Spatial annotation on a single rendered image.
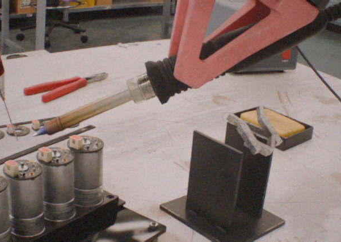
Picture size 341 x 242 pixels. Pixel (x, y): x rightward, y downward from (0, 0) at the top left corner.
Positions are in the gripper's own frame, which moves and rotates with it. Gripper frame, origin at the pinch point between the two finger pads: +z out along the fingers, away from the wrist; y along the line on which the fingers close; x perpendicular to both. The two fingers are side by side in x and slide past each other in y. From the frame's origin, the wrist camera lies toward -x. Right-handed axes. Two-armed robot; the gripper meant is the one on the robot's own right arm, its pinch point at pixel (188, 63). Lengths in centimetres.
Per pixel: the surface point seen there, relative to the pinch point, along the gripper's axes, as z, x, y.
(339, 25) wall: -51, 262, -466
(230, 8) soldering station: -3.4, 14.2, -42.7
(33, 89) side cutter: 16.2, -4.1, -32.1
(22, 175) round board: 10.3, -4.9, 0.2
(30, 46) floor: 98, 4, -356
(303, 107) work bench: 1.5, 24.7, -29.6
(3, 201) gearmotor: 11.5, -5.5, 1.9
